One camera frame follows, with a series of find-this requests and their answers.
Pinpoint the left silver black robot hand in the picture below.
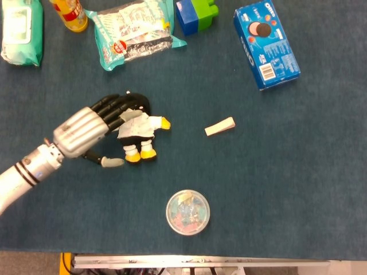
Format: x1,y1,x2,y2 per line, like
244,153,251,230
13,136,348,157
52,93,143,169

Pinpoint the black white plush toy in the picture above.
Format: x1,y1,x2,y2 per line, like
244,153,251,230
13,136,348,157
116,91,172,164

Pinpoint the blue plastic block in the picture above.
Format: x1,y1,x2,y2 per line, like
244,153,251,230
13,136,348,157
175,0,200,37

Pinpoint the green toy building block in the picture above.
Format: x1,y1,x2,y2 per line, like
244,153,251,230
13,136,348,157
190,0,220,32

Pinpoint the teal silver snack bag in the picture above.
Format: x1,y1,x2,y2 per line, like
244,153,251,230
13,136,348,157
84,0,188,72

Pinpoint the green wet wipes pack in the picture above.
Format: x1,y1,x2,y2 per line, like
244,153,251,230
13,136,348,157
0,0,44,67

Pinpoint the yellow juice bottle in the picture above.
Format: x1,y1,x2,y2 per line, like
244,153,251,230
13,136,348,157
49,0,89,33

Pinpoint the round clear plastic container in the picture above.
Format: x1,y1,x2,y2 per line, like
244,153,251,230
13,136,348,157
165,188,211,237

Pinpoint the white pink wedge eraser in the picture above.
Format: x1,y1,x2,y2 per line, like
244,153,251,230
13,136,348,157
204,116,237,138

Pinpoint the dark blue table cloth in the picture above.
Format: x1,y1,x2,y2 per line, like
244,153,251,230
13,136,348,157
0,0,367,261

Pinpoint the blue Oreo cookie box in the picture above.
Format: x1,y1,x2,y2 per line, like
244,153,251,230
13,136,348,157
232,0,302,92

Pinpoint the aluminium frame rail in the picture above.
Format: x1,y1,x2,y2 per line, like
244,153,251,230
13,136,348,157
70,254,332,270

